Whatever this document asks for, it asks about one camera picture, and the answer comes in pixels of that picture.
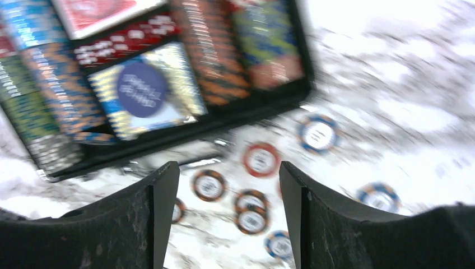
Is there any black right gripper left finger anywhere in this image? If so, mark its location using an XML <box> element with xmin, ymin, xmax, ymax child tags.
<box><xmin>1</xmin><ymin>161</ymin><xmax>180</xmax><ymax>268</ymax></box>

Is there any red white chip stack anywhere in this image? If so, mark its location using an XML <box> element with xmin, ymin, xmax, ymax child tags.
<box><xmin>0</xmin><ymin>24</ymin><xmax>18</xmax><ymax>58</ymax></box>

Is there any blue dealer button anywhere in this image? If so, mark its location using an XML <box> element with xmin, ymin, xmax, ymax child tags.
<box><xmin>117</xmin><ymin>62</ymin><xmax>169</xmax><ymax>118</ymax></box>

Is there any black aluminium poker case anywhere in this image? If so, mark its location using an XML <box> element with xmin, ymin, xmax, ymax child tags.
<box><xmin>0</xmin><ymin>0</ymin><xmax>316</xmax><ymax>183</ymax></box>

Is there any brown poker chip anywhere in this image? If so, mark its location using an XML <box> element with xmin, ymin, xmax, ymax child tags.
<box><xmin>234</xmin><ymin>189</ymin><xmax>270</xmax><ymax>212</ymax></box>
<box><xmin>235</xmin><ymin>207</ymin><xmax>269</xmax><ymax>235</ymax></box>
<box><xmin>172</xmin><ymin>198</ymin><xmax>187</xmax><ymax>224</ymax></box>
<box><xmin>242</xmin><ymin>142</ymin><xmax>281</xmax><ymax>178</ymax></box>
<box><xmin>190</xmin><ymin>169</ymin><xmax>227</xmax><ymax>202</ymax></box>

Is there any grey poker chip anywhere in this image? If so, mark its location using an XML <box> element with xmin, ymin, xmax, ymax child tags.
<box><xmin>297</xmin><ymin>114</ymin><xmax>341</xmax><ymax>154</ymax></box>
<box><xmin>356</xmin><ymin>182</ymin><xmax>401</xmax><ymax>213</ymax></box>
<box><xmin>264</xmin><ymin>230</ymin><xmax>293</xmax><ymax>260</ymax></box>

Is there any red dice row in case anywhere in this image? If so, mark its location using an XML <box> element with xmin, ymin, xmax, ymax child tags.
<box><xmin>73</xmin><ymin>12</ymin><xmax>179</xmax><ymax>68</ymax></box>

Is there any red playing card deck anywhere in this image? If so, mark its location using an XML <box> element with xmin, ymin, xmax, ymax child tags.
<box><xmin>52</xmin><ymin>0</ymin><xmax>166</xmax><ymax>40</ymax></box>

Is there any green chip stack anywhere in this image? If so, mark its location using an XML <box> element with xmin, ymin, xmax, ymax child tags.
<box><xmin>1</xmin><ymin>55</ymin><xmax>83</xmax><ymax>173</ymax></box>

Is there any brown orange chip stack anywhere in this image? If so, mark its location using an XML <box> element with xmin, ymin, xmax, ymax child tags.
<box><xmin>170</xmin><ymin>0</ymin><xmax>251</xmax><ymax>106</ymax></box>

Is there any orange blue chip stack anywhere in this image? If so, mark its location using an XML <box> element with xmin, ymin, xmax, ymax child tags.
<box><xmin>20</xmin><ymin>43</ymin><xmax>117</xmax><ymax>145</ymax></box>

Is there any blue playing card deck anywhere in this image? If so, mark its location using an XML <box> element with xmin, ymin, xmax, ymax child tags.
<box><xmin>88</xmin><ymin>41</ymin><xmax>208</xmax><ymax>141</ymax></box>

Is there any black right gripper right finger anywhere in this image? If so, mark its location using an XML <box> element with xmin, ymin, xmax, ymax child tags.
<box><xmin>280</xmin><ymin>161</ymin><xmax>474</xmax><ymax>269</ymax></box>

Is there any light blue chip stack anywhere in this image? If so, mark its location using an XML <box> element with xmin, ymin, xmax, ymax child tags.
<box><xmin>1</xmin><ymin>0</ymin><xmax>69</xmax><ymax>50</ymax></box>

